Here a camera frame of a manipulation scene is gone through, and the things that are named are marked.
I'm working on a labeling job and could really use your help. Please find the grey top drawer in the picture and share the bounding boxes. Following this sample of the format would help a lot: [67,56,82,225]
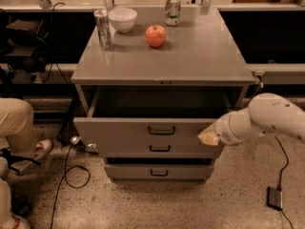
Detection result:
[73,90,236,146]

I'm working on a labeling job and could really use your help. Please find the grey drawer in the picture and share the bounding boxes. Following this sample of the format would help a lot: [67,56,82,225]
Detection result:
[97,144,223,158]
[73,90,236,146]
[105,164,214,180]

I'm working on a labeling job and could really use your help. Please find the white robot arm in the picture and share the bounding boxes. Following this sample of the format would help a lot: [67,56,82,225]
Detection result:
[198,94,305,146]

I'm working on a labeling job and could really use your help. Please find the grey middle drawer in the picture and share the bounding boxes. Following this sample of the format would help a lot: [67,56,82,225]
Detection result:
[97,144,223,158]

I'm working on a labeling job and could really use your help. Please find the grey metal drawer cabinet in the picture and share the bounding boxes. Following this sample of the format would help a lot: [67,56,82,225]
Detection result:
[71,6,254,169]

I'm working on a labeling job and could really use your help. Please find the grey bottom drawer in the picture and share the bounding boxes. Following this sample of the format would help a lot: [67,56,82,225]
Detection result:
[105,164,214,180]

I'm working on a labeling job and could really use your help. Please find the small black power box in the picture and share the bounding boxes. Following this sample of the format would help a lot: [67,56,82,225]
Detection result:
[267,187,283,211]

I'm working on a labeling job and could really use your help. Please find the red apple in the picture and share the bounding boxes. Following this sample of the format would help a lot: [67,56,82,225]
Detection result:
[145,25,167,48]

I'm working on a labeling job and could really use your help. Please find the green white soda can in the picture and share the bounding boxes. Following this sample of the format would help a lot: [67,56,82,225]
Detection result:
[164,0,181,26]

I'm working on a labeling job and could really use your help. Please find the silver round floor object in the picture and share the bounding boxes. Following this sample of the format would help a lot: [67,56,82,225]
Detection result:
[71,135,80,145]

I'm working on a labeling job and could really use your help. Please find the tall silver can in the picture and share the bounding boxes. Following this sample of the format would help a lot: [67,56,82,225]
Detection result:
[93,8,113,51]

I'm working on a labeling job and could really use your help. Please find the white ceramic bowl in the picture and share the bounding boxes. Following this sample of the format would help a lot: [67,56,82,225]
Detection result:
[109,8,137,32]

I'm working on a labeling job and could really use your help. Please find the white red sneaker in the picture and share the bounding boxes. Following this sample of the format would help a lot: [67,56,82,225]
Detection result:
[8,139,53,175]
[0,214,31,229]

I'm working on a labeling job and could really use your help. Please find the person leg beige trousers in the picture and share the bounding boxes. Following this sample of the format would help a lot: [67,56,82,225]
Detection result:
[0,98,38,153]

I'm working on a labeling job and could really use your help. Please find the black equipment on left shelf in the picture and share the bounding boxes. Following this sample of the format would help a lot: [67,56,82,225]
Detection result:
[0,19,51,73]

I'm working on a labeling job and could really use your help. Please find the black floor cable right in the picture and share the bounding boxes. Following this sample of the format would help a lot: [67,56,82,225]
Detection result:
[274,135,295,229]

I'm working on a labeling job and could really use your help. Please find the black floor cable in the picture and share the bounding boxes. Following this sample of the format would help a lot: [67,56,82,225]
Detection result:
[274,135,295,229]
[49,143,92,229]

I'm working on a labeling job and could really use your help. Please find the black floor cable left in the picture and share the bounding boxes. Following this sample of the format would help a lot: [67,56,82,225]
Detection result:
[49,143,92,229]

